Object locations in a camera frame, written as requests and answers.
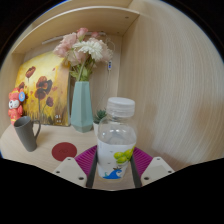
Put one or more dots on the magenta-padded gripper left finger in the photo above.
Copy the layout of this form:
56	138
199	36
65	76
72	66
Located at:
71	170

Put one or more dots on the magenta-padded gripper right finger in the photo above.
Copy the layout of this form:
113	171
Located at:
156	170

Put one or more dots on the clear plastic water bottle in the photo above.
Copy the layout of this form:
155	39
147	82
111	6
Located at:
116	140

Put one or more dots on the flat round red coaster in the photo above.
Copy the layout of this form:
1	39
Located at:
63	151

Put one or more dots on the grey mug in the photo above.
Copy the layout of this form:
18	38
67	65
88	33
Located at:
28	136

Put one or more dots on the small potted green plant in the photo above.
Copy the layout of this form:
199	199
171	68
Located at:
99	116

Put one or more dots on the teal faceted vase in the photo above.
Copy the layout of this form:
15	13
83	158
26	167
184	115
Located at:
81	110

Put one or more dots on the red plush toy figure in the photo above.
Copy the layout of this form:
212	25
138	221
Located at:
15	106

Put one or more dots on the yellow poppy flower painting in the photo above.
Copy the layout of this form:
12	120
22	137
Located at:
50	86

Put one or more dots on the pink and white flower bouquet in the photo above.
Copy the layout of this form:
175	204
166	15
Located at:
88	48

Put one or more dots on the white light bar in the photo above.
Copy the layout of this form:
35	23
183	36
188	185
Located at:
53	39

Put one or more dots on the light wood shelf unit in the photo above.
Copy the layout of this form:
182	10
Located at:
86	20

